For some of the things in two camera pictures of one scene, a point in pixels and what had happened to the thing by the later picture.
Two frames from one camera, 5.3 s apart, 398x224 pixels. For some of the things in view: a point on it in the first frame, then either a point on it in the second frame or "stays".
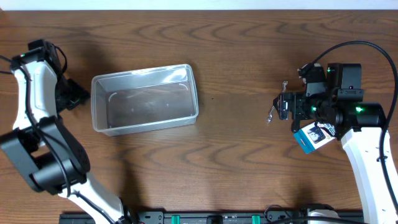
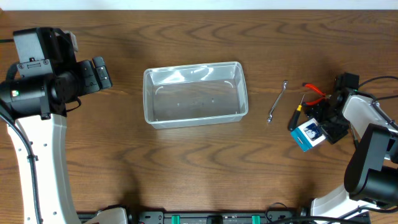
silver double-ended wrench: (285, 83) stays
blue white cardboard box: (310, 137) stays
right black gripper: (298, 99) to (334, 135)
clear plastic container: (142, 98) to (194, 94)
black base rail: (191, 217) stays
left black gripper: (80, 95) to (88, 86)
